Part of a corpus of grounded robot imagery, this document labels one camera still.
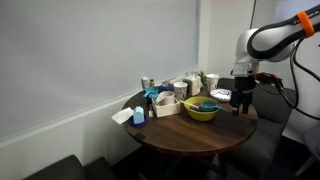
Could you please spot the white shaker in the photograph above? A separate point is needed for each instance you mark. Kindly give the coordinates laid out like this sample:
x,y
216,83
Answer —
x,y
145,83

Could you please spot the dark blue saucer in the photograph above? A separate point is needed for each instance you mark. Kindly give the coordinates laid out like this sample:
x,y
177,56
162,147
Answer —
x,y
137,124

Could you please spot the blue patterned plate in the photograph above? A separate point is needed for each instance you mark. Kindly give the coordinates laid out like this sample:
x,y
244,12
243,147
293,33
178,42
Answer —
x,y
220,94

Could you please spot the black cushioned seat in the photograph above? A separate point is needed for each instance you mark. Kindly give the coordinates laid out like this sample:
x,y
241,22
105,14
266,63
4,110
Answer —
x,y
70,170

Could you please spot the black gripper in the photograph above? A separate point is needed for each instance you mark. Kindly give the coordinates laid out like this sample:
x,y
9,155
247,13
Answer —
x,y
244,86

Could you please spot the grey chair with white leg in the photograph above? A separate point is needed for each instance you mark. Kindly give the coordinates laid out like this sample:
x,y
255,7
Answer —
x,y
313,140

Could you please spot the white black Franka robot arm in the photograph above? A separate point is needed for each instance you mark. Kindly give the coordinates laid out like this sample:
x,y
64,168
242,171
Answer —
x,y
266,41

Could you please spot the yellow bowl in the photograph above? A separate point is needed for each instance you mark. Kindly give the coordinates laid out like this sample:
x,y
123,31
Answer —
x,y
200,115

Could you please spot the dark blue bowl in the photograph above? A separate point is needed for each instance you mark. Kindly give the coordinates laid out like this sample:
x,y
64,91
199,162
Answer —
x,y
167,88

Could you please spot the cream wooden box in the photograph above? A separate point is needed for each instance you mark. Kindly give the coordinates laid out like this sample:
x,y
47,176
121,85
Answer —
x,y
166,110

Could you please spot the white paper napkin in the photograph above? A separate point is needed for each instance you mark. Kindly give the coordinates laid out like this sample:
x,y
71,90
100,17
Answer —
x,y
121,115

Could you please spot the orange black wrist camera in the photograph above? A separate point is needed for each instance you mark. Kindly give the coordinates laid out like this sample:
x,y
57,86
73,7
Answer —
x,y
267,78

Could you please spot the small dark jar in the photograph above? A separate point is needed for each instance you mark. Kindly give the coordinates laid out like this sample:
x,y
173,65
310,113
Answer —
x,y
152,82

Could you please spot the small green plant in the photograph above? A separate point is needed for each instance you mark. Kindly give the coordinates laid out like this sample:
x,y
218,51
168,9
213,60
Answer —
x,y
202,77

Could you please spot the teal scoop spoon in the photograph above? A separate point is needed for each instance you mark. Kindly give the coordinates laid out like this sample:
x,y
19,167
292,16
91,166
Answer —
x,y
209,106

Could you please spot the patterned paper cup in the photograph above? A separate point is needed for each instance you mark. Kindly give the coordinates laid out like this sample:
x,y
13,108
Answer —
x,y
180,91
212,82

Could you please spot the round dark wooden table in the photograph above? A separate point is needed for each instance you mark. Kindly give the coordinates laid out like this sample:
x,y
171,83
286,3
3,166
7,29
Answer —
x,y
193,133

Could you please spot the small blue cup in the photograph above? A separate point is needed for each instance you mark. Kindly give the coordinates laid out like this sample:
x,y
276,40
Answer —
x,y
138,115

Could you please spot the white roller blind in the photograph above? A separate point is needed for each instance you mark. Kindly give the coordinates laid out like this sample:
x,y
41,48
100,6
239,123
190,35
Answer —
x,y
93,53

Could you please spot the glass jar with grains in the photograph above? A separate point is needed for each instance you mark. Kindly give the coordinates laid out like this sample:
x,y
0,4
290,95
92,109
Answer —
x,y
193,85

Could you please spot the dark grey armchair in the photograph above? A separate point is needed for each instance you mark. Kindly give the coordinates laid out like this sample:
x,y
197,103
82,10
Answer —
x,y
266,140

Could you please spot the wooden spoon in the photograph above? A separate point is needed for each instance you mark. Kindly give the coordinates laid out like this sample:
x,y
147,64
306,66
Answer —
x,y
190,105

